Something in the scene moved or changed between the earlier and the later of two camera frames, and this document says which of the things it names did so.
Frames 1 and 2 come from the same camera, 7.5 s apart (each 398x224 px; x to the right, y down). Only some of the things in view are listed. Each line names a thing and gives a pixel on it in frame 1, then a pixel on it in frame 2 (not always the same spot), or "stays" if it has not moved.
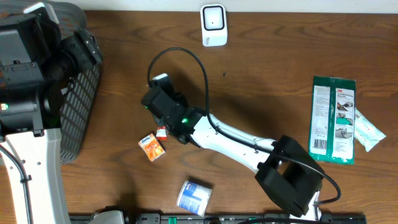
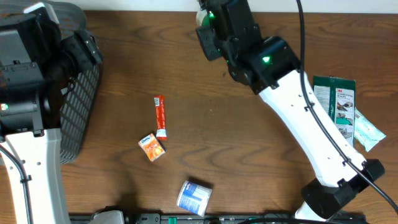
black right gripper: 183,100 to 209,39
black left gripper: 87,47 stays
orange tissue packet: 153,147 stays
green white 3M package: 332,123 stays
